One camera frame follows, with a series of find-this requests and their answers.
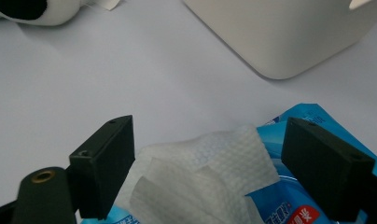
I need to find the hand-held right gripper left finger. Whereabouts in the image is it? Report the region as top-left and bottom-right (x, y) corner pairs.
(68, 115), (136, 220)

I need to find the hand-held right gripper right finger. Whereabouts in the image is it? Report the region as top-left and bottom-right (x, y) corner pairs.
(281, 116), (377, 223)

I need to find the blue wet wipe packet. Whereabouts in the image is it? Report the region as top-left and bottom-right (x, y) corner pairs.
(80, 103), (377, 224)

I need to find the white wet wipe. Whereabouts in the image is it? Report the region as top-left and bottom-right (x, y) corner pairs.
(115, 124), (281, 224)

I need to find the white plastic bin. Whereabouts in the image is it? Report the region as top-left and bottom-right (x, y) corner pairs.
(181, 0), (377, 80)

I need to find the panda plush toy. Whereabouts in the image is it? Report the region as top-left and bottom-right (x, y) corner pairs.
(0, 0), (120, 26)

